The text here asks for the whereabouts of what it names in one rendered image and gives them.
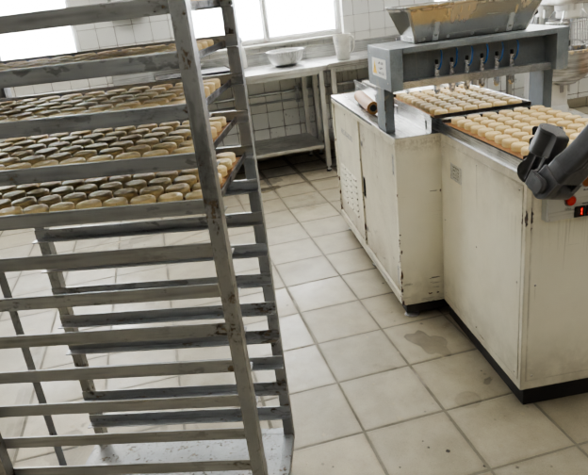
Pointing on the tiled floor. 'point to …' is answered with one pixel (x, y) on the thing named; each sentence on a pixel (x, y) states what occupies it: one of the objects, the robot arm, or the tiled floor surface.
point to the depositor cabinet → (393, 200)
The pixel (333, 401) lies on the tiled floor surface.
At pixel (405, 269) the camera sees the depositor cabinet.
